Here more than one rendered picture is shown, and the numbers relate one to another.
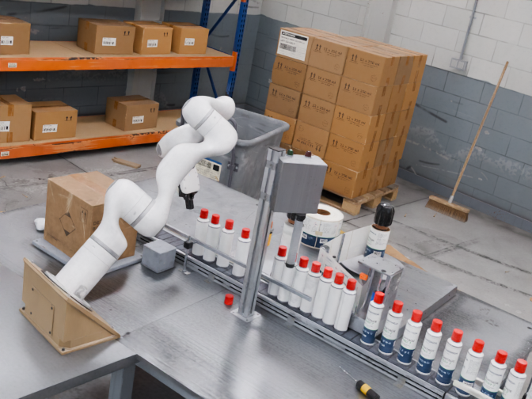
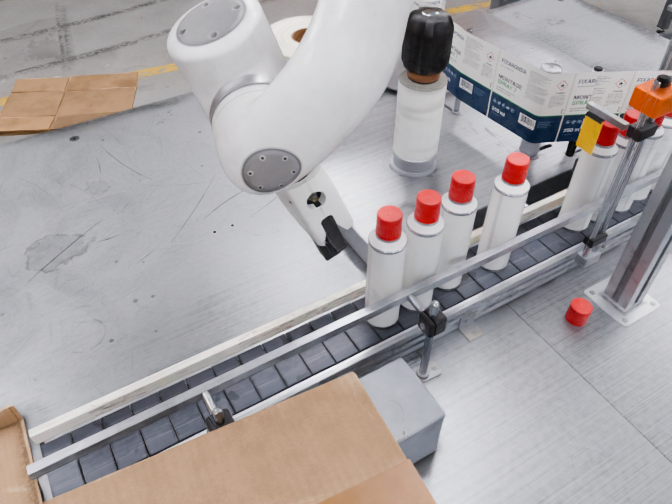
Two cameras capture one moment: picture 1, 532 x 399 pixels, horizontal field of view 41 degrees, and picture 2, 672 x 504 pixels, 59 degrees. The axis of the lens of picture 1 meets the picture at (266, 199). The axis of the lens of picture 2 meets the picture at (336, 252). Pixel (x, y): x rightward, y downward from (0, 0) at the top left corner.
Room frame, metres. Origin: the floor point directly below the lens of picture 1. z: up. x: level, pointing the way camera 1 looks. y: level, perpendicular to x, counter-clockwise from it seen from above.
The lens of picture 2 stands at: (2.52, 0.77, 1.57)
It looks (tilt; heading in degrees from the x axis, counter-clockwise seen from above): 45 degrees down; 296
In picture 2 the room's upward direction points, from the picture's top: straight up
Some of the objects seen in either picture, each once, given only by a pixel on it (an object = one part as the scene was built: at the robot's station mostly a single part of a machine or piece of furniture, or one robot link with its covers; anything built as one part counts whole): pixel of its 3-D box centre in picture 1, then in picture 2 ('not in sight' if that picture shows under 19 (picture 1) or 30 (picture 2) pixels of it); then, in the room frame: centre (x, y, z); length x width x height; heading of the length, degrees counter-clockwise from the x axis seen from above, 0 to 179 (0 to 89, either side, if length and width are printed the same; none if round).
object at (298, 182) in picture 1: (295, 183); not in sight; (2.40, -0.09, 1.38); 0.17 x 0.10 x 0.19; 112
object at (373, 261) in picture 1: (380, 264); not in sight; (2.38, -0.46, 1.14); 0.14 x 0.11 x 0.01; 57
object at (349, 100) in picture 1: (338, 115); not in sight; (6.49, -0.51, 0.70); 1.20 x 0.82 x 1.39; 56
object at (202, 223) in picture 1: (201, 232); (385, 269); (2.71, 0.24, 0.98); 0.05 x 0.05 x 0.20
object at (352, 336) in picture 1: (260, 290); (542, 243); (2.53, -0.05, 0.86); 1.65 x 0.08 x 0.04; 57
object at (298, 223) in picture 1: (294, 241); not in sight; (2.35, -0.13, 1.18); 0.04 x 0.04 x 0.21
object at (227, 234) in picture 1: (226, 243); (453, 232); (2.65, 0.13, 0.98); 0.05 x 0.05 x 0.20
